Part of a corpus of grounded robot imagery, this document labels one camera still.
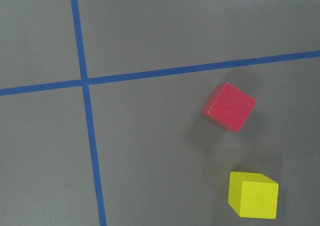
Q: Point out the red wooden block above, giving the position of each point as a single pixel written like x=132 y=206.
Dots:
x=229 y=107

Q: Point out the yellow wooden block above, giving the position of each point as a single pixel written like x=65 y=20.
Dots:
x=253 y=195

